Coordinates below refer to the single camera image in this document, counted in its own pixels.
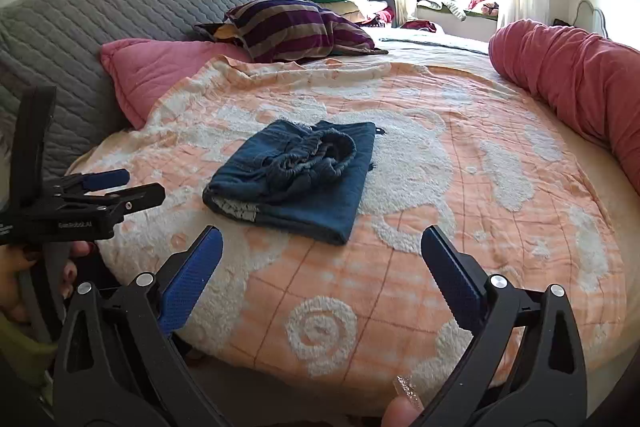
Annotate red bolster pillow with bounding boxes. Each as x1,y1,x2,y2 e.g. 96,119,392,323
488,19,640,195

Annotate white metal chair frame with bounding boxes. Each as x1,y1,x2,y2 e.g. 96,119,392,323
575,0,611,38

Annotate grey quilted headboard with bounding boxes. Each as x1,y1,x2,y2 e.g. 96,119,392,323
0,0,307,188

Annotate person's right hand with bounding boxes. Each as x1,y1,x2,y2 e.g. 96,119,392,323
382,376,426,427

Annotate person's left forearm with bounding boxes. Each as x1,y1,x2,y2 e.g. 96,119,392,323
0,309,56,403

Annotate blue pants with lace trim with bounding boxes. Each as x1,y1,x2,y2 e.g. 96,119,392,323
202,119,377,246

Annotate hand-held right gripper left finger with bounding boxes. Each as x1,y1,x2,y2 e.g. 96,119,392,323
52,225,224,427

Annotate yellow and black cloth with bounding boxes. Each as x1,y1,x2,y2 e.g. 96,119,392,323
194,21,246,44

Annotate white grey garment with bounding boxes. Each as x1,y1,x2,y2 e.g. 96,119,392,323
429,0,467,22

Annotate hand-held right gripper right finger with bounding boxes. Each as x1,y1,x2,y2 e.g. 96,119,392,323
415,225,588,427

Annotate pink pillow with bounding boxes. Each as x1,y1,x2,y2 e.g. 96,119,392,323
100,38,251,130

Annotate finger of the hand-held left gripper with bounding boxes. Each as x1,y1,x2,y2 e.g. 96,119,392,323
50,169,131,198
75,183,167,214

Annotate orange blanket with white bunny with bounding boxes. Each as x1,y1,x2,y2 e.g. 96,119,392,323
67,57,628,388

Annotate purple striped pillow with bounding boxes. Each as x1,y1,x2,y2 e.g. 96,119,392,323
225,0,388,64

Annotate person's left hand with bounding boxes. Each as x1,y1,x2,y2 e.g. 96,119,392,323
0,239,97,324

